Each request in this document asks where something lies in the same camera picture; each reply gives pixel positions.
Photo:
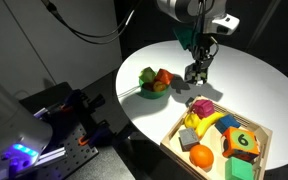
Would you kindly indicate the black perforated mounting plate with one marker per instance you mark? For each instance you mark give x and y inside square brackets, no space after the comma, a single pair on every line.
[74,156]

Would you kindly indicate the magenta toy cube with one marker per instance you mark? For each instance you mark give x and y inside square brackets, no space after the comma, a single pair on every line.
[203,108]

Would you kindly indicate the orange toy fruit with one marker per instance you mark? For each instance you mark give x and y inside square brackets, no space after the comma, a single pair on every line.
[201,156]

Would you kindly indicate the aluminium rail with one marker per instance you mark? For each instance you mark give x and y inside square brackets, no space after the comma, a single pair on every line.
[52,156]

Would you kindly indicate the white robot base blue light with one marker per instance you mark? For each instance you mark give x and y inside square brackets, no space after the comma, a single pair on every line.
[10,123]

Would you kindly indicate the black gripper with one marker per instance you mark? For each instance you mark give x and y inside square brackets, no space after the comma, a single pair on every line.
[201,55]

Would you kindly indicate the large green toy cube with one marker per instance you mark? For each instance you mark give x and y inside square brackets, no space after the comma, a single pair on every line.
[239,169]

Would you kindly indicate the grey toy cube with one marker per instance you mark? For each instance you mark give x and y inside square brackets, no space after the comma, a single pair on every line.
[188,138]

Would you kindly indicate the orange red toy cube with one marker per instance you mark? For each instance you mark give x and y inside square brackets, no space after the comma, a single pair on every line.
[164,76]

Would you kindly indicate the yellow toy banana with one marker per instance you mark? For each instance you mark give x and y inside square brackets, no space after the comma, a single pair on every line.
[205,125]

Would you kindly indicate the green plastic bowl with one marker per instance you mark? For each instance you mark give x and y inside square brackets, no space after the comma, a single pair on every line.
[150,94]

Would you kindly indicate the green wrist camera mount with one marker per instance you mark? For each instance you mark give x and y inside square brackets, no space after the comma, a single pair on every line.
[184,38]

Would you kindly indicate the dark red toy fruit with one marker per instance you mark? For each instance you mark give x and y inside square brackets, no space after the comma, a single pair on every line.
[147,87]

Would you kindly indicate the orange cube with number six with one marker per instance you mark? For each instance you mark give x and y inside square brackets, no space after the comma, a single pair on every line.
[242,142]

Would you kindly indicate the purple clamp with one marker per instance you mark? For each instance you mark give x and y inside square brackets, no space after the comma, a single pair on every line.
[100,131]

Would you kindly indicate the wooden box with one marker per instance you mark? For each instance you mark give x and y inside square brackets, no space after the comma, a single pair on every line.
[170,146]

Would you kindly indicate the small yellow toy fruit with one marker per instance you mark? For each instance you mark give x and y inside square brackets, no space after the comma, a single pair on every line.
[159,87]

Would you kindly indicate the blue toy cube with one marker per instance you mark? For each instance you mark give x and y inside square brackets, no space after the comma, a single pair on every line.
[227,123]

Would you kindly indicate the light green toy cube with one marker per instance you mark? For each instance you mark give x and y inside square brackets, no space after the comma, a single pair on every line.
[147,75]

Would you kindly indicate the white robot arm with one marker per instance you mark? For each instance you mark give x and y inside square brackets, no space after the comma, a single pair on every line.
[184,8]

